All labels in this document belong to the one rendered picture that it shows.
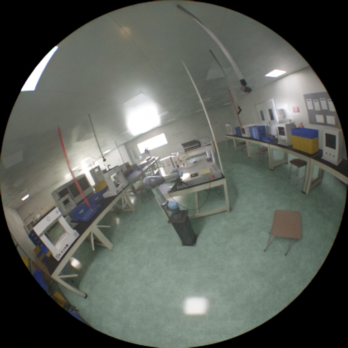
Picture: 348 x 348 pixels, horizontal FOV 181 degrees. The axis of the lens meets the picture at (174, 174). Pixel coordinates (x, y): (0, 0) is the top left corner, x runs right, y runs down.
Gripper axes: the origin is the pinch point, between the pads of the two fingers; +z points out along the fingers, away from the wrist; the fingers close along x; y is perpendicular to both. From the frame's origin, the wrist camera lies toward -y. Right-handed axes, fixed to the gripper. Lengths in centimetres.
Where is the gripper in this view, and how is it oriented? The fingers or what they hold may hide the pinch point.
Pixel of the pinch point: (182, 188)
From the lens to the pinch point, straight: 175.4
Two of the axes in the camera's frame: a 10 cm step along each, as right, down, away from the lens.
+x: 8.9, -2.0, -4.1
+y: -3.0, 4.1, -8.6
